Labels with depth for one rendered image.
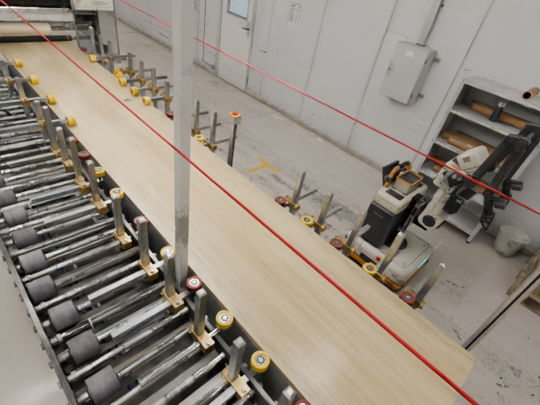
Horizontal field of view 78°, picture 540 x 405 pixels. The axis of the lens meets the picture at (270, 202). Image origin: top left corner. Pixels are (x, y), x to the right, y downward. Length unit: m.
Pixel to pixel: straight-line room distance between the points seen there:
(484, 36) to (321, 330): 3.54
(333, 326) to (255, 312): 0.38
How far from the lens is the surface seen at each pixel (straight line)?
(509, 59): 4.34
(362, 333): 1.78
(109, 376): 1.61
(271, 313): 1.69
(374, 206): 3.02
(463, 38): 4.46
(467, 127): 4.49
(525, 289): 1.89
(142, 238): 1.76
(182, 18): 1.19
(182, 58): 1.21
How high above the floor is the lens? 2.29
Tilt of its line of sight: 37 degrees down
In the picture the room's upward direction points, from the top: 12 degrees clockwise
